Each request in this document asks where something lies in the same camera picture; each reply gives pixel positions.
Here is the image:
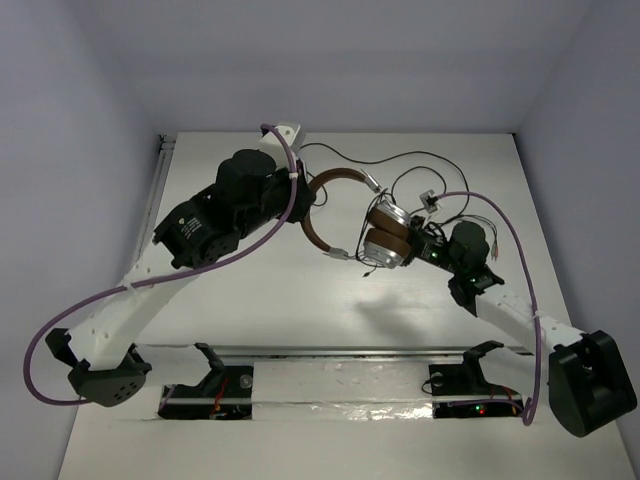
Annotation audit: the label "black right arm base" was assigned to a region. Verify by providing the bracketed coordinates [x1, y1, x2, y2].
[421, 341, 524, 420]

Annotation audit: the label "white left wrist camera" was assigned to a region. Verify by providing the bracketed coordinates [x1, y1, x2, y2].
[258, 122, 306, 168]

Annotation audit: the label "aluminium rail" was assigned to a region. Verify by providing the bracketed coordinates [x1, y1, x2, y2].
[134, 344, 531, 361]
[130, 134, 177, 266]

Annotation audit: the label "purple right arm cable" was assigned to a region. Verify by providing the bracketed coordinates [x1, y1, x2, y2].
[434, 191, 544, 426]

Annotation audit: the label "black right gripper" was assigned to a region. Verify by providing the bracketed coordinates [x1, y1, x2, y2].
[368, 216, 463, 276]

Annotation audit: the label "brown silver headphones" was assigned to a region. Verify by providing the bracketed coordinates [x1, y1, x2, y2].
[301, 168, 411, 269]

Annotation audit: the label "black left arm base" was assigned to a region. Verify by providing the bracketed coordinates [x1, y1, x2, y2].
[157, 343, 254, 421]

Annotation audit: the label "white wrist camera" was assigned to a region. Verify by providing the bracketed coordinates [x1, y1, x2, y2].
[258, 122, 306, 168]
[419, 189, 444, 224]

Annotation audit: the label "aluminium left side rail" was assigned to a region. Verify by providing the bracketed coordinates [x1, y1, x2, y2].
[130, 134, 177, 266]

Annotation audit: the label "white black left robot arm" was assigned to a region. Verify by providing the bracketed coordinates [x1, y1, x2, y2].
[40, 148, 315, 407]

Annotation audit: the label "aluminium front rail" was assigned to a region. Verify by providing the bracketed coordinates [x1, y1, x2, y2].
[134, 344, 531, 361]

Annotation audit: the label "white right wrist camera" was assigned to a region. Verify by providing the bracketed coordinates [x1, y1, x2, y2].
[419, 189, 444, 224]

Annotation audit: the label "thin black headphone cable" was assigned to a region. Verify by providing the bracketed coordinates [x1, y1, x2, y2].
[352, 192, 446, 279]

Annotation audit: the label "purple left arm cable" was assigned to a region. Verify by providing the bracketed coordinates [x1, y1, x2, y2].
[23, 122, 301, 404]

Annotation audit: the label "thick black headphone cable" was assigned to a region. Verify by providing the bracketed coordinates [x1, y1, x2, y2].
[299, 143, 501, 261]

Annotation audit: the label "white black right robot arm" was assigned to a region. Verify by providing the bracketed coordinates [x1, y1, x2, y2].
[408, 216, 638, 437]

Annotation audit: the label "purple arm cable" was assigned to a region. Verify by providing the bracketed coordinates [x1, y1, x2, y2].
[23, 122, 301, 404]
[434, 191, 544, 426]

